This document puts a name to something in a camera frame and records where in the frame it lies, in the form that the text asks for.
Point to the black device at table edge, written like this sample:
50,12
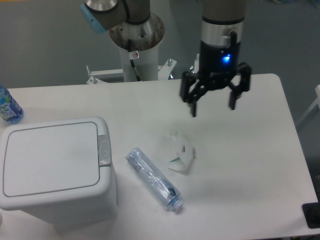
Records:
311,213

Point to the crushed clear plastic bottle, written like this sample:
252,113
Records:
157,182

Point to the crumpled white paper wrapper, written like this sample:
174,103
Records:
184,154

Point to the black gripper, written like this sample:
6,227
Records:
218,65

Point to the white frame at right edge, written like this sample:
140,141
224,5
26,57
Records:
310,112

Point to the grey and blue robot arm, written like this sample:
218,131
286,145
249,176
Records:
137,32

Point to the blue labelled water bottle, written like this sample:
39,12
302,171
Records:
10,111

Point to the white plastic trash can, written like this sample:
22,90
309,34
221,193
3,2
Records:
60,171

